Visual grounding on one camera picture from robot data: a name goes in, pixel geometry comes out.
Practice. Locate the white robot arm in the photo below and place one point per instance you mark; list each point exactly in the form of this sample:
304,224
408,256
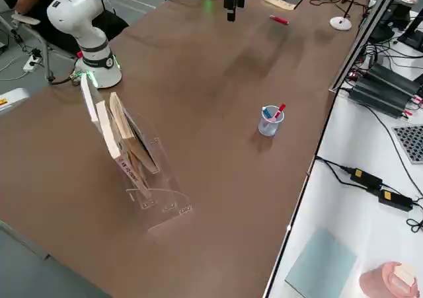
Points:
72,17

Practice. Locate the plain white cover book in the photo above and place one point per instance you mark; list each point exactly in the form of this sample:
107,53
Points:
87,99

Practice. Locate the cream book with printed spine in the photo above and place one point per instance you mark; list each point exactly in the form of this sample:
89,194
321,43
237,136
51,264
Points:
110,136

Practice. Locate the clear acrylic storage rack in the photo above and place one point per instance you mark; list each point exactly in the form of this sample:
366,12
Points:
165,205

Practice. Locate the white desk lamp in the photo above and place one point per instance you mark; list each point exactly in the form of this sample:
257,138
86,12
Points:
340,23

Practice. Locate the pink marker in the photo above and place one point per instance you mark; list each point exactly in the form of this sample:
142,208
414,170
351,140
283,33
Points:
279,20

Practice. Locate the small red-lit circuit board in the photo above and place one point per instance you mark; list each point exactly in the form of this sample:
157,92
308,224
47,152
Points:
352,75

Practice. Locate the blue marker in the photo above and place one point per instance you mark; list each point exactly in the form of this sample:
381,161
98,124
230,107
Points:
267,113

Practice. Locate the red marker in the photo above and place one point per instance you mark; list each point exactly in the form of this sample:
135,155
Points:
281,108

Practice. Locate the black finned power supply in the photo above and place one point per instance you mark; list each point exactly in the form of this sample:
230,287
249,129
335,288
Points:
380,96
396,76

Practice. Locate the person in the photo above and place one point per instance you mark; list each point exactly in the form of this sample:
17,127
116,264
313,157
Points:
112,22

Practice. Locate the clear blue pen cup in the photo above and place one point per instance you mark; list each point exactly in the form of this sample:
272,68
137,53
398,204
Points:
267,129

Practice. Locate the grey perforated tray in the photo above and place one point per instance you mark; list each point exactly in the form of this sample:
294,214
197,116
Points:
411,142

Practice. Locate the black adapter with yellow label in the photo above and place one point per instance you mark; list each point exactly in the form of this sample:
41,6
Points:
367,178
396,200

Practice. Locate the grey chair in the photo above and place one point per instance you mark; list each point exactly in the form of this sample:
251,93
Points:
24,18

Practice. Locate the white power strip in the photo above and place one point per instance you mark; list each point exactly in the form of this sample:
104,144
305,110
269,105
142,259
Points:
31,63

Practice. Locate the white box with yellow label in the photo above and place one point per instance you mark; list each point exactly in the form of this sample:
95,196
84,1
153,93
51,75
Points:
15,96

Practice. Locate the pale blue flat pad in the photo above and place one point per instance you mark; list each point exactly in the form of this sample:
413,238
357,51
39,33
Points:
322,265

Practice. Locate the pink tape dispenser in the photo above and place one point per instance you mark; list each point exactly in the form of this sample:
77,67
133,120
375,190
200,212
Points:
383,281

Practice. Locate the aluminium frame post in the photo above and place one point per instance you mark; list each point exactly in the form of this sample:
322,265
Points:
363,37

